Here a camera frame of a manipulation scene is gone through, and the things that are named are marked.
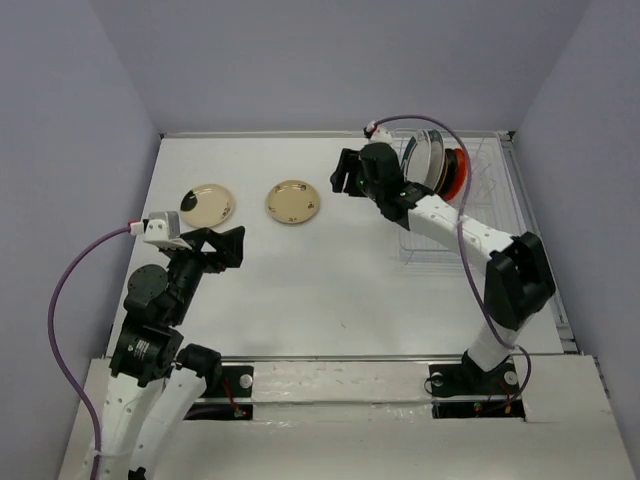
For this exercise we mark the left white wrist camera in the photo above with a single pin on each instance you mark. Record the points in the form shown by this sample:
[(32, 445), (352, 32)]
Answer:
[(163, 231)]

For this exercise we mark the yellow black patterned plate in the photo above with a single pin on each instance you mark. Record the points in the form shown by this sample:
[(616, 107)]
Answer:
[(448, 172)]

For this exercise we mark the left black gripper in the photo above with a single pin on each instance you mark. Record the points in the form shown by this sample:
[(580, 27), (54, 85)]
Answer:
[(230, 243)]

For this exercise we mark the orange plate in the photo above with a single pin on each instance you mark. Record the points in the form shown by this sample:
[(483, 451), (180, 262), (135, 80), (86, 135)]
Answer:
[(461, 176)]

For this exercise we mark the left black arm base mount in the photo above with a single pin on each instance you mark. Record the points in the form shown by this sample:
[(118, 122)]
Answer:
[(229, 400)]

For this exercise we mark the cream plate with small motifs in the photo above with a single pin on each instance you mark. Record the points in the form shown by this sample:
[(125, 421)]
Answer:
[(293, 202)]

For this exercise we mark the white plate teal lettered rim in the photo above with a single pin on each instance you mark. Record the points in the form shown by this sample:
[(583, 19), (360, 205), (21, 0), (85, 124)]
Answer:
[(437, 158)]

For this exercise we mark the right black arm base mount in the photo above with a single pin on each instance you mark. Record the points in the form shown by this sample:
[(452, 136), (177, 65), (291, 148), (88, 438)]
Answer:
[(460, 392)]

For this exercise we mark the white plate green red rim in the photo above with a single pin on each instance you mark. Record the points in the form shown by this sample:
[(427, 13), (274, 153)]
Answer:
[(416, 158)]

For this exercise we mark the cream plate with black patch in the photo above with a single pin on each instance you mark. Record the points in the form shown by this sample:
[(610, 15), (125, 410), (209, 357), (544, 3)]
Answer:
[(207, 205)]

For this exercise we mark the clear wire dish rack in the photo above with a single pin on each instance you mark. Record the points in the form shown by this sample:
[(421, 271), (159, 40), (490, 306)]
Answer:
[(492, 201)]

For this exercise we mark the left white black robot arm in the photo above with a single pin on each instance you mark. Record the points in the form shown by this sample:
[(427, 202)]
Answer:
[(154, 377)]

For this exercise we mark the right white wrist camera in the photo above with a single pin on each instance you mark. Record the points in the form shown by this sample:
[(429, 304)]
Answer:
[(374, 132)]

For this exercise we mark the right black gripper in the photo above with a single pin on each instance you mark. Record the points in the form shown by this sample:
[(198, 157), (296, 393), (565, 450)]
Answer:
[(352, 160)]

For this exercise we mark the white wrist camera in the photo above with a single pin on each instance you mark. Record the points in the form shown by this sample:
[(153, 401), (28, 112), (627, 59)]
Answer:
[(163, 231), (374, 132)]

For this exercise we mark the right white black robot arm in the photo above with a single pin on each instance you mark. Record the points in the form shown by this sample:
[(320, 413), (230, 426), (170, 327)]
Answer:
[(517, 277)]

